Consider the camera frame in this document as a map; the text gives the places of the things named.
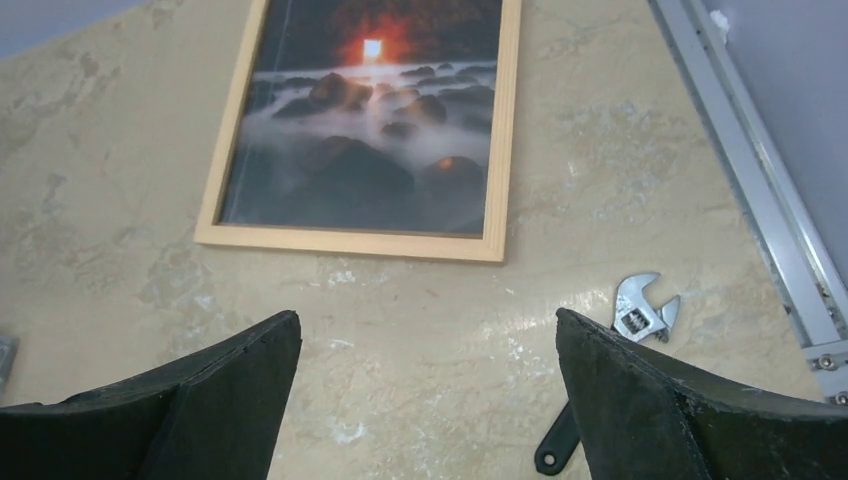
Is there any aluminium side rail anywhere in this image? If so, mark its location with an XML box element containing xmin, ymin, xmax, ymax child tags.
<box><xmin>650</xmin><ymin>1</ymin><xmax>847</xmax><ymax>407</ymax></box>

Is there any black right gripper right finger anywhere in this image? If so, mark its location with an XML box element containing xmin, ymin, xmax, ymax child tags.
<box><xmin>556</xmin><ymin>308</ymin><xmax>847</xmax><ymax>479</ymax></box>

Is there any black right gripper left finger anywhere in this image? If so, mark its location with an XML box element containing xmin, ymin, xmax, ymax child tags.
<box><xmin>1</xmin><ymin>310</ymin><xmax>302</xmax><ymax>479</ymax></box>

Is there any wooden picture frame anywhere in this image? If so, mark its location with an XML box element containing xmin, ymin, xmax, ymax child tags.
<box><xmin>194</xmin><ymin>1</ymin><xmax>522</xmax><ymax>264</ymax></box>

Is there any clear plastic screw box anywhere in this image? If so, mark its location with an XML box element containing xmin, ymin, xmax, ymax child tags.
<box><xmin>0</xmin><ymin>335</ymin><xmax>19</xmax><ymax>392</ymax></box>

